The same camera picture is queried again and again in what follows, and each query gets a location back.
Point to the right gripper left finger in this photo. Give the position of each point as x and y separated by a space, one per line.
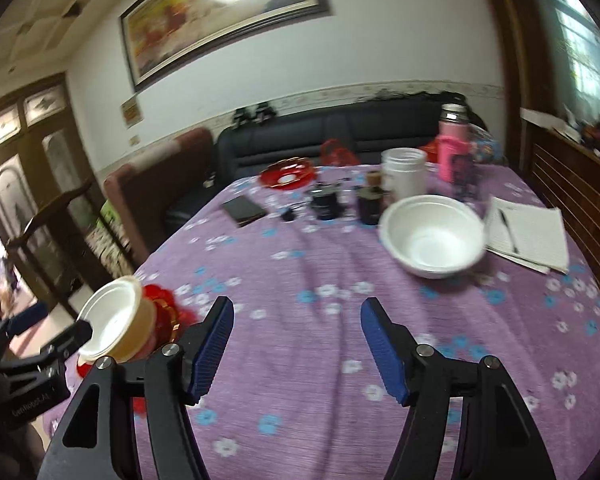
176 377

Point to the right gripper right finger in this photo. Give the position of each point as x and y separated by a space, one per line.
420 379

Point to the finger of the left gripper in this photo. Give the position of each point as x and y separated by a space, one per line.
68 342

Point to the cream plastic bowl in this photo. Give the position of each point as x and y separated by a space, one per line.
135 339

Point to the red glass plate with label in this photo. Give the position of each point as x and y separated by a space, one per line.
170 322

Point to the white foam bowl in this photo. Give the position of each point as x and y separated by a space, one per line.
110 311
432 236

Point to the dark wooden chair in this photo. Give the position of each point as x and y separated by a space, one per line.
70 241

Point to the wooden glass door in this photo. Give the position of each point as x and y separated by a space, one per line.
41 156

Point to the brown armchair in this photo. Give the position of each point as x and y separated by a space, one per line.
156 192

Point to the black smartphone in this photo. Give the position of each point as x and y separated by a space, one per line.
243 211

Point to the black pen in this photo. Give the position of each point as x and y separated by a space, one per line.
509 231

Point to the white notebook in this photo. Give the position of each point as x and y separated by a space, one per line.
539 233

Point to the black power adapter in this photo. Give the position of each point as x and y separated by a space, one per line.
288 215

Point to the white plastic jar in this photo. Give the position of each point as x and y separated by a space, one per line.
403 173

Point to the small red plate far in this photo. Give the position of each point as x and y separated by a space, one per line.
288 174

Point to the pink water bottle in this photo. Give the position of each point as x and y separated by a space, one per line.
454 158

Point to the red plastic bag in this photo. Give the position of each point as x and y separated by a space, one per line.
335 154

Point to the small framed certificate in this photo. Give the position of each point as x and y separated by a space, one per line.
131 113

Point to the black leather sofa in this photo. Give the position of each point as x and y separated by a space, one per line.
366 129

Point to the black gripper on sofa right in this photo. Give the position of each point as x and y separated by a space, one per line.
264 113

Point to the framed horse painting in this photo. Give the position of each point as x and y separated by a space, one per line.
160 35

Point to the black device with cable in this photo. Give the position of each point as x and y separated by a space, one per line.
324 201

